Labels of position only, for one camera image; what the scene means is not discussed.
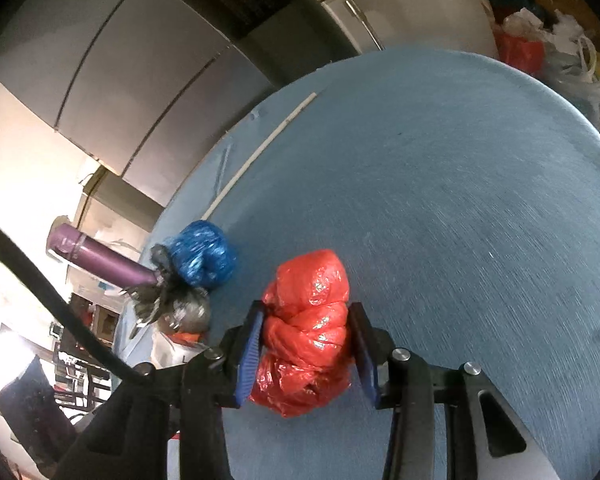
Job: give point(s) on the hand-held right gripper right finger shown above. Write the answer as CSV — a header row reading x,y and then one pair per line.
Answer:
x,y
362,360

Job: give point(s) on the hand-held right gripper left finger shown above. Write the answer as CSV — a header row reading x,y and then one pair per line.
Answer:
x,y
250,355

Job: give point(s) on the red plastic bag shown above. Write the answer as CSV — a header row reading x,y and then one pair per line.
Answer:
x,y
305,310

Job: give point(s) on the grey plastic bag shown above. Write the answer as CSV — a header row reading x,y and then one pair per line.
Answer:
x,y
187,310

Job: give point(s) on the blue plastic bag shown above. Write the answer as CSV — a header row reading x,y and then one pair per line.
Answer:
x,y
205,255

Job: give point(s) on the purple rolled mat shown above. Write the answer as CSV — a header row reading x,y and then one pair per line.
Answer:
x,y
100,257

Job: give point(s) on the blue tablecloth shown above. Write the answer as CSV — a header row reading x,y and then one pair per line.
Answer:
x,y
455,185

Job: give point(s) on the thin white stick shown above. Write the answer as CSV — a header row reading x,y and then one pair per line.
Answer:
x,y
260,152

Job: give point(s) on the black chair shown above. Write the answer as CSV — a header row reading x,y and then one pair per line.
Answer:
x,y
35,410

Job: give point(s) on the grey cabinet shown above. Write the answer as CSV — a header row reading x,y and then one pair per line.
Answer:
x,y
130,60

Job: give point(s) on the silver refrigerator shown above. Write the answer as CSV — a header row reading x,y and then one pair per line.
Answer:
x,y
405,10

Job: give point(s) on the pile of plastic bags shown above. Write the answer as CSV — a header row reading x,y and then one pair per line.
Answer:
x,y
555,60

